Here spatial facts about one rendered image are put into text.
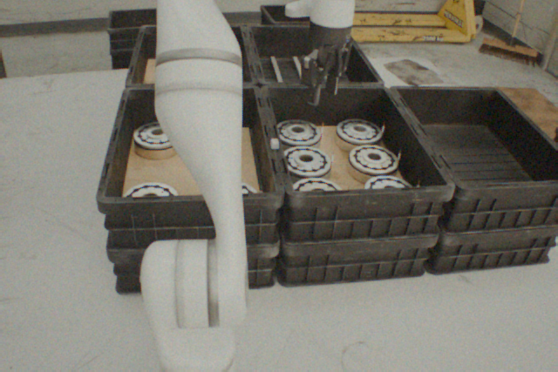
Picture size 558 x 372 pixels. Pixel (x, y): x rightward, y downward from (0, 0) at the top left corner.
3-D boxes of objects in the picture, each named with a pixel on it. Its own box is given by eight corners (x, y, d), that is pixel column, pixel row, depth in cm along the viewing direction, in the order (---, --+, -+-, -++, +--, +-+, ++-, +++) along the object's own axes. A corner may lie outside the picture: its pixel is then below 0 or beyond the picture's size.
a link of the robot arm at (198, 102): (246, 58, 49) (148, 58, 48) (251, 337, 47) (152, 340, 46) (243, 79, 58) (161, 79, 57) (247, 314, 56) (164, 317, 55)
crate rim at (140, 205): (285, 208, 81) (286, 197, 79) (96, 215, 76) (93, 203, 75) (259, 94, 113) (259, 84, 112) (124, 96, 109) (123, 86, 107)
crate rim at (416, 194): (455, 200, 85) (459, 190, 84) (285, 208, 81) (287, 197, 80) (385, 94, 118) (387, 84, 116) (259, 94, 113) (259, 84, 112)
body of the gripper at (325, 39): (336, 27, 82) (330, 78, 87) (362, 17, 87) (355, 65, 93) (300, 16, 85) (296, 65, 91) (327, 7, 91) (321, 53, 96)
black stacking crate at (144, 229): (280, 250, 86) (285, 199, 80) (105, 257, 82) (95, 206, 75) (256, 131, 118) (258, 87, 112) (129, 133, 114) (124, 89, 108)
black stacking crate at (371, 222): (440, 240, 91) (457, 192, 84) (282, 250, 86) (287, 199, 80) (377, 129, 123) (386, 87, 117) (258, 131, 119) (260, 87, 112)
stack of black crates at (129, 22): (187, 82, 286) (185, 6, 261) (193, 107, 262) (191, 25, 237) (117, 87, 276) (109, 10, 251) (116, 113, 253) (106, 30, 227)
